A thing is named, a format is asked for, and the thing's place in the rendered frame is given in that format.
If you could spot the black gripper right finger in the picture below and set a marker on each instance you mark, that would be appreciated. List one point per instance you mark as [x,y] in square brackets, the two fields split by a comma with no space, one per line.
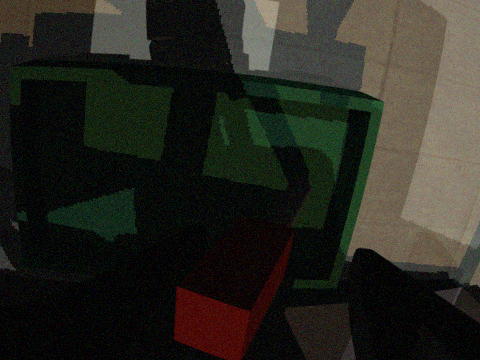
[395,317]

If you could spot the green tray rim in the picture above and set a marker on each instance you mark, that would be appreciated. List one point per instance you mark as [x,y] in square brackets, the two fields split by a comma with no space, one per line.
[93,258]

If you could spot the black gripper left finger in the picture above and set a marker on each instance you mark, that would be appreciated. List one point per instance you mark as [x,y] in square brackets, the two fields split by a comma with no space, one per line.
[125,313]

